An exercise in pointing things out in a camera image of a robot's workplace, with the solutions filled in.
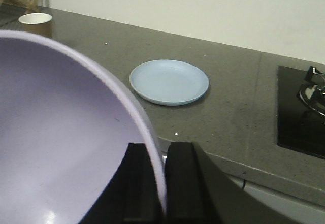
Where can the purple plastic bowl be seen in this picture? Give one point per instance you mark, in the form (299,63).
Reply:
(65,125)

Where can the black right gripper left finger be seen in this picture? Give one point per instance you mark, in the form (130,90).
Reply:
(131,195)

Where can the black stove burner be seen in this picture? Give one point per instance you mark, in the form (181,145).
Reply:
(311,94)

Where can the light blue plate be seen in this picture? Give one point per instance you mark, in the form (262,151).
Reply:
(169,82)

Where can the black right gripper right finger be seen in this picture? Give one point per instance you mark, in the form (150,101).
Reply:
(199,192)

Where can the black gas stove top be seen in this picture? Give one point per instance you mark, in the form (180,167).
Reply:
(298,128)

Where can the brown paper cup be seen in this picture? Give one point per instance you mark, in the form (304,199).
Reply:
(37,23)

